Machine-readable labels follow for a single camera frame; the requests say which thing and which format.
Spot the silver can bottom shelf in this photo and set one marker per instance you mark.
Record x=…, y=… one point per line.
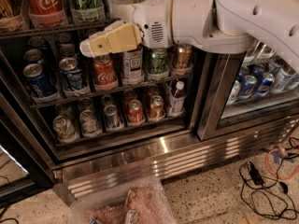
x=89, y=123

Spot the steel fridge base grille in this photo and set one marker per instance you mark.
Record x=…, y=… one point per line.
x=164, y=157

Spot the red can bottom shelf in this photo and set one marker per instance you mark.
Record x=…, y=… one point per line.
x=135, y=112

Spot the middle blue Pepsi can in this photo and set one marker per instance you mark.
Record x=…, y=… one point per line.
x=34, y=56

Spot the green can middle shelf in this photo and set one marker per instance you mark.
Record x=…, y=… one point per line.
x=157, y=61

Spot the white green can bottom shelf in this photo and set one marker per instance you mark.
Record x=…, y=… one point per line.
x=65, y=129

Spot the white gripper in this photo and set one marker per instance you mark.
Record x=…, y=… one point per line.
x=153, y=19

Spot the blue can bottom shelf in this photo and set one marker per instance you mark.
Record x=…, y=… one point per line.
x=113, y=120

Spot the clear plastic bin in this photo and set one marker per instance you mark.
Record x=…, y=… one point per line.
x=136, y=202

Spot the front red Coca-Cola can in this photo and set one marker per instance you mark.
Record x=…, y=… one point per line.
x=103, y=70

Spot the Pepsi can behind door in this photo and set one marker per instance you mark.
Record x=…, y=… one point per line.
x=248, y=84

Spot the yellow can top shelf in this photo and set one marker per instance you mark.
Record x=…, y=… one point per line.
x=9, y=11

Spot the front blue white Pepsi can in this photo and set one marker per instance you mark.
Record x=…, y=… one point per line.
x=71, y=73

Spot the black power adapter with cable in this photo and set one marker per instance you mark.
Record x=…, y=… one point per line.
x=266, y=196

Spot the gold can bottom shelf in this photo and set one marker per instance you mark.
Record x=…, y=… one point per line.
x=156, y=107

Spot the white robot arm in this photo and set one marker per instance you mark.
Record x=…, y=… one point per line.
x=217, y=26

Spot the tea bottle bottom shelf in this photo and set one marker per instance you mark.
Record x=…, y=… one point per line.
x=176, y=98

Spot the red Coca-Cola can top shelf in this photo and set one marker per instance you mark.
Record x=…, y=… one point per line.
x=46, y=12

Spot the rear blue Pepsi can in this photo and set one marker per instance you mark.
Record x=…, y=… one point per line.
x=38, y=42

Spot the steel fridge door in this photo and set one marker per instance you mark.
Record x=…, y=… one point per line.
x=275, y=114

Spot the copper can middle shelf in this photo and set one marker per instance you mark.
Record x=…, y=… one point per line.
x=183, y=54

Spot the iced tea bottle white cap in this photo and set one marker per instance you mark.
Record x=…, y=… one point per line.
x=132, y=63

